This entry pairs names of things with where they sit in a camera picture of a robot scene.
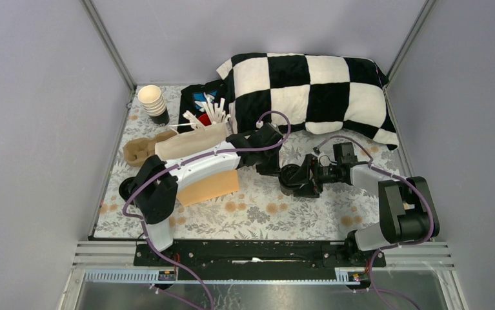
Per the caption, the white brown paper bag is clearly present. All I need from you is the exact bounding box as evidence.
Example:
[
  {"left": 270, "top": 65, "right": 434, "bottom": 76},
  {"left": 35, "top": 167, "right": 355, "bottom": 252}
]
[{"left": 155, "top": 123, "right": 239, "bottom": 207}]

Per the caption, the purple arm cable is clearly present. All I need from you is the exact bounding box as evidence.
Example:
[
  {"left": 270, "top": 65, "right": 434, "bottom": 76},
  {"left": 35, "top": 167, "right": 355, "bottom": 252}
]
[
  {"left": 313, "top": 135, "right": 436, "bottom": 310},
  {"left": 121, "top": 110, "right": 292, "bottom": 310}
]

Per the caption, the left aluminium frame post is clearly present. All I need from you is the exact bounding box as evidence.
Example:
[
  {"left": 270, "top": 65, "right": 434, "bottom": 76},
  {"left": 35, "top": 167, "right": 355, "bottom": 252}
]
[{"left": 79, "top": 0, "right": 137, "bottom": 92}]

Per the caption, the black white checkered blanket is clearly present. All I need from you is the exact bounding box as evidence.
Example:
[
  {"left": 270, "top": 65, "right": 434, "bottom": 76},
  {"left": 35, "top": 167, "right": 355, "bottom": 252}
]
[{"left": 216, "top": 53, "right": 399, "bottom": 150}]

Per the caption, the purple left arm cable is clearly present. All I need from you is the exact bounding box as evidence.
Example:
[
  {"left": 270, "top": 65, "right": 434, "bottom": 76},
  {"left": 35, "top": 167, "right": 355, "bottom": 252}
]
[{"left": 121, "top": 110, "right": 292, "bottom": 310}]

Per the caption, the aluminium frame post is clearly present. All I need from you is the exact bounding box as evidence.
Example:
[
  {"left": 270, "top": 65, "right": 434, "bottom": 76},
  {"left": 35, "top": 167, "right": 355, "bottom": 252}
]
[
  {"left": 79, "top": 0, "right": 137, "bottom": 92},
  {"left": 387, "top": 0, "right": 438, "bottom": 83}
]

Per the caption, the black blue printed cloth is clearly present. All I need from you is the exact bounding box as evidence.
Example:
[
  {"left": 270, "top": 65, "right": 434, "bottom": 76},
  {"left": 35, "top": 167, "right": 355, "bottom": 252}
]
[{"left": 176, "top": 79, "right": 229, "bottom": 133}]

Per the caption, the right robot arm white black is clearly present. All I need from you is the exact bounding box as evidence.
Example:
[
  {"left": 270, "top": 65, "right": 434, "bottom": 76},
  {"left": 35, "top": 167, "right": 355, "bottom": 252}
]
[{"left": 279, "top": 142, "right": 440, "bottom": 266}]

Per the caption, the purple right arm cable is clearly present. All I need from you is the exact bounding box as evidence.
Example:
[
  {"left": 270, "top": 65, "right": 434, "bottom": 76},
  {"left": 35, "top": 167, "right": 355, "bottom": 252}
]
[{"left": 313, "top": 135, "right": 436, "bottom": 310}]

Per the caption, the right aluminium frame post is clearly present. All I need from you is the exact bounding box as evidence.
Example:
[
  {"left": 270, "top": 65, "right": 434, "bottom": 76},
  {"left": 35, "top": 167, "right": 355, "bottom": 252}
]
[{"left": 387, "top": 0, "right": 438, "bottom": 83}]

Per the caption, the black plastic cup lid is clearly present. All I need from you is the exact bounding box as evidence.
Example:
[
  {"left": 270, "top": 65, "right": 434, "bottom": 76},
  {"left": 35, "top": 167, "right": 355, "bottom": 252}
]
[{"left": 278, "top": 164, "right": 300, "bottom": 187}]

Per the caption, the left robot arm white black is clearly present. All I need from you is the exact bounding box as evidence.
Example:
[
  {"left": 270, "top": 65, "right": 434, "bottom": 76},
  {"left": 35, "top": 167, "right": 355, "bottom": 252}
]
[{"left": 125, "top": 123, "right": 288, "bottom": 265}]

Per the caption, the floral patterned table mat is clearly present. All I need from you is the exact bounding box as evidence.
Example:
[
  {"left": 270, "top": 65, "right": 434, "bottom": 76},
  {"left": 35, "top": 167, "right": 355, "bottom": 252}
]
[{"left": 91, "top": 85, "right": 409, "bottom": 240}]

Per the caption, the single black paper cup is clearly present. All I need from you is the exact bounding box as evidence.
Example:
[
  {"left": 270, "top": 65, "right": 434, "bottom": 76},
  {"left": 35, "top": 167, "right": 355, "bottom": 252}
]
[{"left": 278, "top": 178, "right": 300, "bottom": 196}]

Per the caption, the red cup holder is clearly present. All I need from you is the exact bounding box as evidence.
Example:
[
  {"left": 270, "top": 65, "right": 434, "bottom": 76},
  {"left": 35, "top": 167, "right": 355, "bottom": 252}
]
[{"left": 198, "top": 113, "right": 212, "bottom": 126}]

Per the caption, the stack of paper cups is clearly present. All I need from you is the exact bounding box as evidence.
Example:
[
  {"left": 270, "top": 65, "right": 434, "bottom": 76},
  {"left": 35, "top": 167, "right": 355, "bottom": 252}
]
[{"left": 137, "top": 85, "right": 170, "bottom": 127}]

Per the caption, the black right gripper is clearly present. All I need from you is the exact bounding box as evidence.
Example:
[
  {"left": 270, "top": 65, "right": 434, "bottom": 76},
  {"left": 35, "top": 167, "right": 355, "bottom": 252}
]
[{"left": 286, "top": 155, "right": 343, "bottom": 200}]

